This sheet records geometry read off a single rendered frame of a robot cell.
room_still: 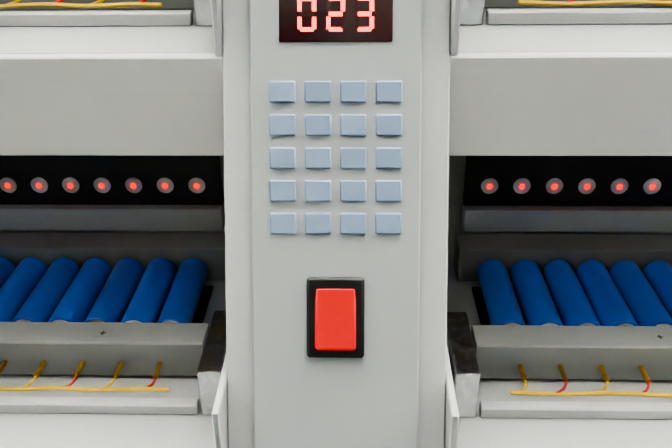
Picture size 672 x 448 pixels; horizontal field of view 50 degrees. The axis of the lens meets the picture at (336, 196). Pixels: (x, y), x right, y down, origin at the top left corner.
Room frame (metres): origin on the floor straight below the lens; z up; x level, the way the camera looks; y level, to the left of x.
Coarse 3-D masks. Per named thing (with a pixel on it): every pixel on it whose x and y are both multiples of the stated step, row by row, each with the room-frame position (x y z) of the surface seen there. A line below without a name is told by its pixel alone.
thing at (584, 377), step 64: (512, 192) 0.46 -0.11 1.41; (576, 192) 0.46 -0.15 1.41; (640, 192) 0.46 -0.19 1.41; (512, 256) 0.45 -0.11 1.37; (576, 256) 0.45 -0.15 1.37; (640, 256) 0.44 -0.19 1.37; (448, 320) 0.37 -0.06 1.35; (512, 320) 0.38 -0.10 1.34; (576, 320) 0.39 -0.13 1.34; (640, 320) 0.39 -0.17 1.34; (448, 384) 0.30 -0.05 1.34; (512, 384) 0.37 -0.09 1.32; (576, 384) 0.37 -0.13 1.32; (640, 384) 0.37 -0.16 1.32
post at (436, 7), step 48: (240, 0) 0.30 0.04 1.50; (432, 0) 0.30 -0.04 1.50; (240, 48) 0.30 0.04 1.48; (432, 48) 0.30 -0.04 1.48; (240, 96) 0.30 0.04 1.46; (432, 96) 0.30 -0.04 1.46; (240, 144) 0.30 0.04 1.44; (432, 144) 0.30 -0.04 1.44; (240, 192) 0.30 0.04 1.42; (432, 192) 0.30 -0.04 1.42; (240, 240) 0.30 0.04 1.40; (432, 240) 0.30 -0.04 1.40; (240, 288) 0.30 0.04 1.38; (432, 288) 0.30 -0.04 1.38; (240, 336) 0.30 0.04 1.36; (432, 336) 0.30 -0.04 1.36; (240, 384) 0.30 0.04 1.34; (432, 384) 0.30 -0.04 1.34; (240, 432) 0.30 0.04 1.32; (432, 432) 0.30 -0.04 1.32
